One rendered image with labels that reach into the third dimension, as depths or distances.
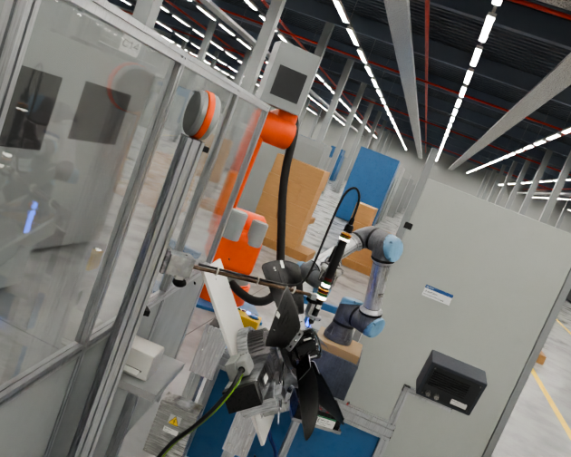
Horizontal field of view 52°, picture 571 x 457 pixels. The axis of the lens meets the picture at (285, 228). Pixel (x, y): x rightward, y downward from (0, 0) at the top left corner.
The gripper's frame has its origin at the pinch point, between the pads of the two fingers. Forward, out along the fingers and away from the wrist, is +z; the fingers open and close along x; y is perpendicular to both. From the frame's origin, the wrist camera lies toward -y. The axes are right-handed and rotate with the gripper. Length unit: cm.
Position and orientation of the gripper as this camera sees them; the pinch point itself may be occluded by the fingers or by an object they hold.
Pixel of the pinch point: (331, 271)
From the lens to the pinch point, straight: 231.5
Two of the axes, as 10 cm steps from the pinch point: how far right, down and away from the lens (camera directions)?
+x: -9.2, -3.8, 0.8
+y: -3.6, 9.2, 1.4
